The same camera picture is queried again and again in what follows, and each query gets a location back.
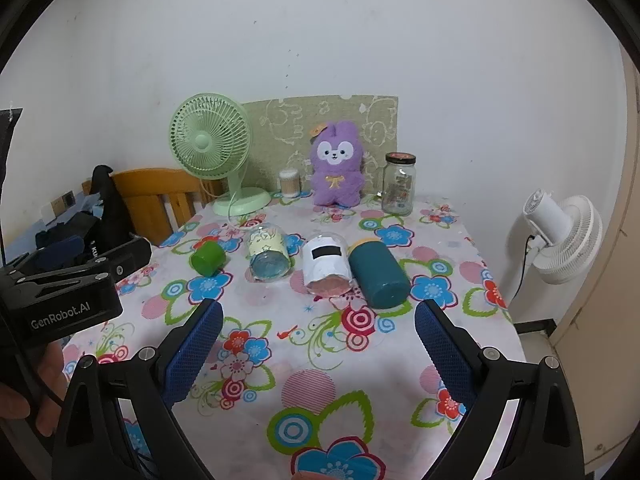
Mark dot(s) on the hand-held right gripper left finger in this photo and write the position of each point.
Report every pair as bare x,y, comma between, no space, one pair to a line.
195,350

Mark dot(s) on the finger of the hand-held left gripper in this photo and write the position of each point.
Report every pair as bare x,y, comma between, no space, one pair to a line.
131,256

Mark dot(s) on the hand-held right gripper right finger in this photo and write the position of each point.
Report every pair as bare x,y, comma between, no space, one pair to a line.
445,350

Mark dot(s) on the small green cup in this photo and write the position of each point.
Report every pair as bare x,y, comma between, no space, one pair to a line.
206,259

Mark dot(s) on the teal cup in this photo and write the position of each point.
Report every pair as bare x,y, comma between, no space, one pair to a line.
377,275

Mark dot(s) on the clear cup with yellow print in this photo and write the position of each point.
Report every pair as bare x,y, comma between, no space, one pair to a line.
268,255

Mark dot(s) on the person's left hand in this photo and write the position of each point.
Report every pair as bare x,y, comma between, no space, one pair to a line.
51,375

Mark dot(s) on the wooden chair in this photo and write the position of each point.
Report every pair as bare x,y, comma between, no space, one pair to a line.
150,200

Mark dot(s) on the dark blue clothes pile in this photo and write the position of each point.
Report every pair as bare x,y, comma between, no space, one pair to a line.
60,242

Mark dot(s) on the floral tablecloth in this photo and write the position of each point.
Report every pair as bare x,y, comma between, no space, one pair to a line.
320,360

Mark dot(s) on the green desk fan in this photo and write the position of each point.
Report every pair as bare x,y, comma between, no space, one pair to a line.
205,140

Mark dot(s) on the clear jar white label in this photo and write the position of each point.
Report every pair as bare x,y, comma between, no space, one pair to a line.
327,265

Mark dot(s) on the white fan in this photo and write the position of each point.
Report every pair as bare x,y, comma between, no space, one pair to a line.
565,235

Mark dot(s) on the glass jar with black lid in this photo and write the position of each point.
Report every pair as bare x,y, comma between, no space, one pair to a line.
398,187

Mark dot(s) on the beige wooden door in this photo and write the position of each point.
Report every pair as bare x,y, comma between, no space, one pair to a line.
610,310

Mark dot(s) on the cotton swab container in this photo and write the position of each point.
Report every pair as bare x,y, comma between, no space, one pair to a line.
290,182

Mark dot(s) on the green patterned board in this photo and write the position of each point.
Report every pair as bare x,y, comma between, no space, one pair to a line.
300,120

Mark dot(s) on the purple plush toy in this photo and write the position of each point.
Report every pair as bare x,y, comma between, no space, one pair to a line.
337,160

